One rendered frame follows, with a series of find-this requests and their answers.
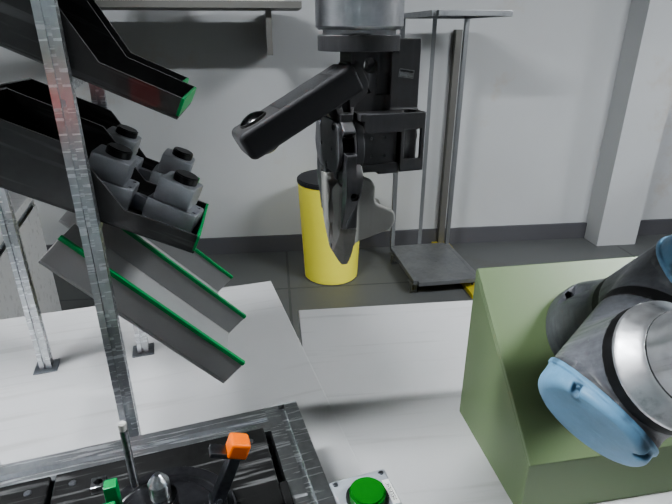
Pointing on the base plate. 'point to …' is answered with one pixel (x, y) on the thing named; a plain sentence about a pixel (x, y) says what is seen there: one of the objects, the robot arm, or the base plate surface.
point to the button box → (361, 477)
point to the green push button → (367, 491)
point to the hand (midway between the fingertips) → (336, 252)
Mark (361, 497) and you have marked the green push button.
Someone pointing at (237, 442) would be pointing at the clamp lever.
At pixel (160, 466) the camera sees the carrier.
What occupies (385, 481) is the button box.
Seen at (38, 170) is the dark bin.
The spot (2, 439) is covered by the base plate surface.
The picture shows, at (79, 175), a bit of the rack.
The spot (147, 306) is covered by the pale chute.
